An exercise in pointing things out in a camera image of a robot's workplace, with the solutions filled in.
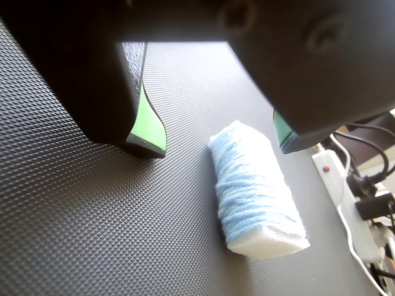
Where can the white power strip red button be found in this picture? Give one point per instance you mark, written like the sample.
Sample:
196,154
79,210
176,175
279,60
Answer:
334,182

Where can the white foam block blue yarn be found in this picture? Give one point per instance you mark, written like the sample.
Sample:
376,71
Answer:
253,191

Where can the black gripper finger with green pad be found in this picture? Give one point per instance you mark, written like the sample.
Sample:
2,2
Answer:
324,86
92,92

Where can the black power adapter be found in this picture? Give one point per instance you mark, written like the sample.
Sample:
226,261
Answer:
375,206

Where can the large dark grey textured mat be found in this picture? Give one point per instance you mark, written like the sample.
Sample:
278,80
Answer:
108,222

